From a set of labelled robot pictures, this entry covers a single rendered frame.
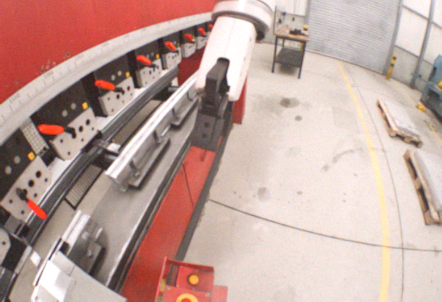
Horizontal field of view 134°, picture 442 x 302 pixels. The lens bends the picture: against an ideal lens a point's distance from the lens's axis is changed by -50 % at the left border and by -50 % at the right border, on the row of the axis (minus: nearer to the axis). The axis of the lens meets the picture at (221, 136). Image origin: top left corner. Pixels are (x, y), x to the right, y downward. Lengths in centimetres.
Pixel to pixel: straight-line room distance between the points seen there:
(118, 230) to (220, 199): 117
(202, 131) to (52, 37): 42
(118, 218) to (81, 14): 65
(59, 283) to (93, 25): 70
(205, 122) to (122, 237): 57
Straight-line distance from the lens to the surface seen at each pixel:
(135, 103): 116
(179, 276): 74
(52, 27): 51
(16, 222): 83
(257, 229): 161
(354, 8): 748
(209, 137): 21
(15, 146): 47
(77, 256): 72
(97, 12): 59
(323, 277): 167
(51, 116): 50
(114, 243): 71
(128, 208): 75
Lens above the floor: 147
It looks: 40 degrees down
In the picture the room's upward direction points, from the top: straight up
